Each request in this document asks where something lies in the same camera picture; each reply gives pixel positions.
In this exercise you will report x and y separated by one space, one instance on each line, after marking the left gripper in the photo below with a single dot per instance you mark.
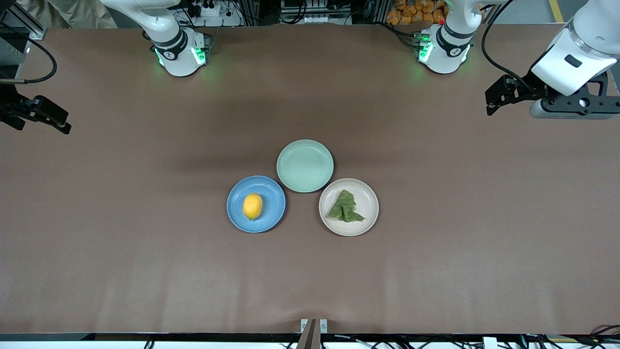
526 89

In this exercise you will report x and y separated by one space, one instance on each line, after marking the yellow lemon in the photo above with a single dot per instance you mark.
252 206

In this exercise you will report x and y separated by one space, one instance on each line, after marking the green lettuce leaf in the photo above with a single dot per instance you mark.
345 208

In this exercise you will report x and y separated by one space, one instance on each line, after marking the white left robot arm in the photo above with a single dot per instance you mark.
445 53

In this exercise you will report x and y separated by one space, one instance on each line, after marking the bag of orange fruits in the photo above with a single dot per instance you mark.
411 12

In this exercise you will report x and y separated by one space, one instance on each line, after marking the white power strip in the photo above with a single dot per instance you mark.
213 10

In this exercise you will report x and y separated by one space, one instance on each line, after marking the beige plate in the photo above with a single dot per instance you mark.
369 203

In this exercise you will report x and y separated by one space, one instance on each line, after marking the blue plate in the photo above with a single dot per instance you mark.
275 208

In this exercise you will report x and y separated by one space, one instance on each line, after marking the black electronics rack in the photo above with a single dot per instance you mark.
315 9

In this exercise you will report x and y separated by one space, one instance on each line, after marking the small white box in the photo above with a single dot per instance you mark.
489 343

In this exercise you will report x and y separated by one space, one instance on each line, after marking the pale green plate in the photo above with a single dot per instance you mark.
305 167

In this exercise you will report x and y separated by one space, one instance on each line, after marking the small white bracket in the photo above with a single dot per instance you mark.
323 325
303 325

